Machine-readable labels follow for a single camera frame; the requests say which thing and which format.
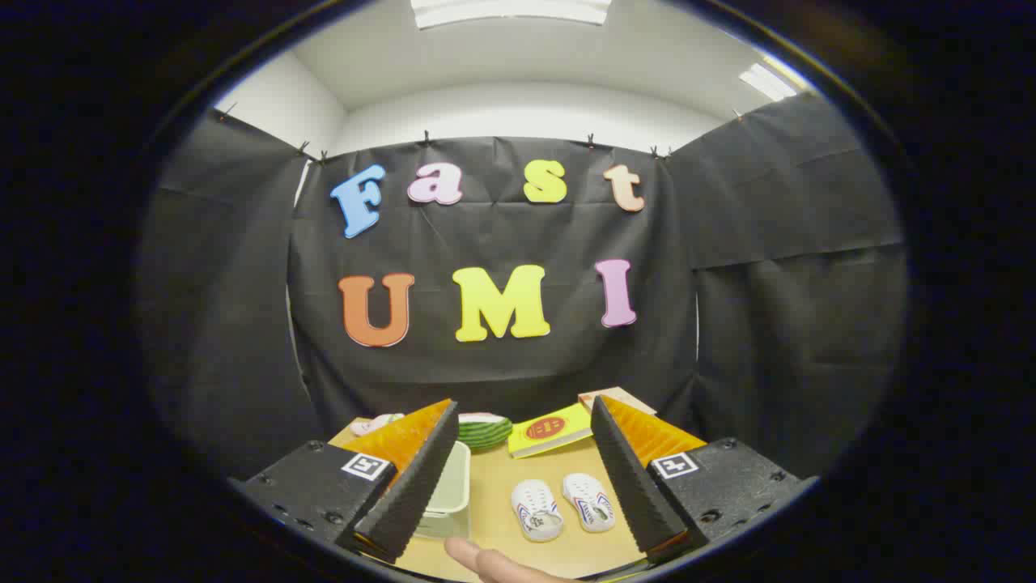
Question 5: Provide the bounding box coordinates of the beige book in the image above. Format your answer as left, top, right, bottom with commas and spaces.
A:
578, 386, 658, 416

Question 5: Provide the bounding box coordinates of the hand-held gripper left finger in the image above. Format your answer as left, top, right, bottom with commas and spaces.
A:
229, 398, 460, 565

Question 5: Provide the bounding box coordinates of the yellow book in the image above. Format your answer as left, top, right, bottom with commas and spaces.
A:
507, 402, 594, 459

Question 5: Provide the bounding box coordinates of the watermelon slice plush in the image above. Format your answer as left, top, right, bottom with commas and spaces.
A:
456, 412, 514, 451

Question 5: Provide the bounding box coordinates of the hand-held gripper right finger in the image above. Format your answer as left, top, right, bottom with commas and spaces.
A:
590, 394, 818, 565

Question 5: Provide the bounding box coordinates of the pink green plush toy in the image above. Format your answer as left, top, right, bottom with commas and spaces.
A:
350, 413, 405, 438

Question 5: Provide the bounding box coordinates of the beige fabric storage box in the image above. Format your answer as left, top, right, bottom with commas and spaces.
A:
413, 441, 472, 539

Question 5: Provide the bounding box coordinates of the large ceiling light panel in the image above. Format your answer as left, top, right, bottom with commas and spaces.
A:
410, 0, 613, 30

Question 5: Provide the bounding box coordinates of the white canvas shoe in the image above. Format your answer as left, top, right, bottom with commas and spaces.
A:
511, 479, 564, 543
563, 473, 616, 534

